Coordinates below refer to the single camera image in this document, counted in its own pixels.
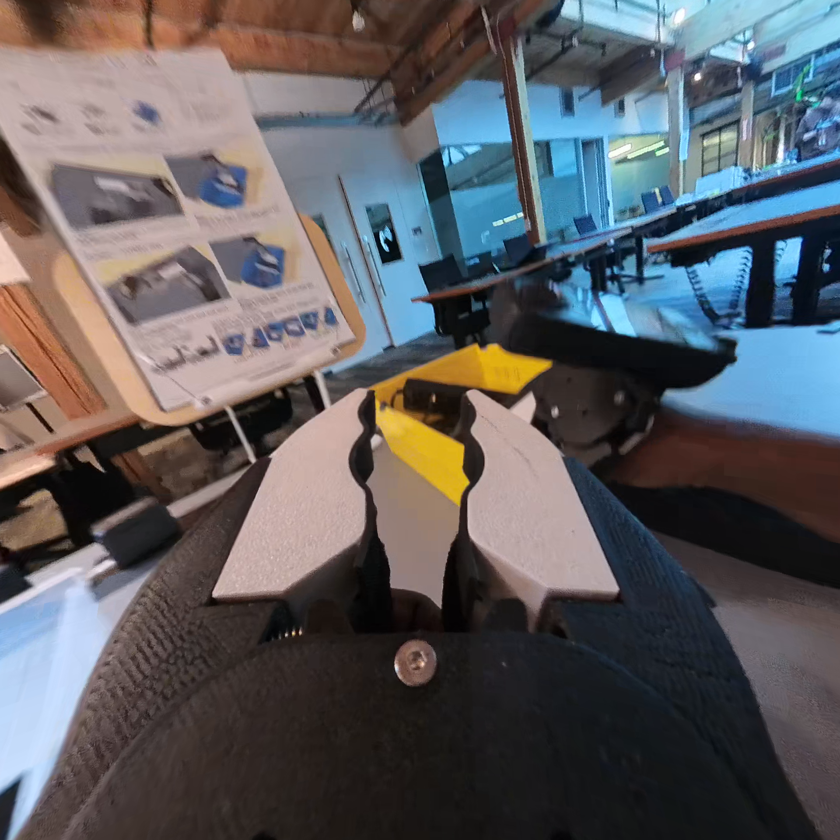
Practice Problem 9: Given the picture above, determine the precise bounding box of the black office chair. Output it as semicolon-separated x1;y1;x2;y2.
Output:
419;255;492;349

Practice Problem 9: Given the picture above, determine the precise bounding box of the instruction poster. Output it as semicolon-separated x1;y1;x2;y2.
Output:
0;47;358;413

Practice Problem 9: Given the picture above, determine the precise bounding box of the black square wall sign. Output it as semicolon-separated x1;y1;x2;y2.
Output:
365;203;403;265

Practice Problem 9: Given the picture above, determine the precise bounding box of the dark grey small case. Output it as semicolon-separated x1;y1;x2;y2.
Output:
91;497;183;571

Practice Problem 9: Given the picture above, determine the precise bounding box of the small grey framed screen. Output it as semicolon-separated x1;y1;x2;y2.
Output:
0;346;48;413

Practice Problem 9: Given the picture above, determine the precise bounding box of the wooden-edged office table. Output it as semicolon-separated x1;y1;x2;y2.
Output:
412;226;634;349
646;197;840;329

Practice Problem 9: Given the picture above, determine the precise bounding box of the yellow plastic bin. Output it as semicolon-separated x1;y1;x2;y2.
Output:
371;343;555;508

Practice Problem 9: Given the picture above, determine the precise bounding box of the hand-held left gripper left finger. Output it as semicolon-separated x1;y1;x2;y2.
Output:
210;387;396;632

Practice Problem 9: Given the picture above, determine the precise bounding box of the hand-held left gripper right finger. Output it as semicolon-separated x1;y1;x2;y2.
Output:
443;389;622;632

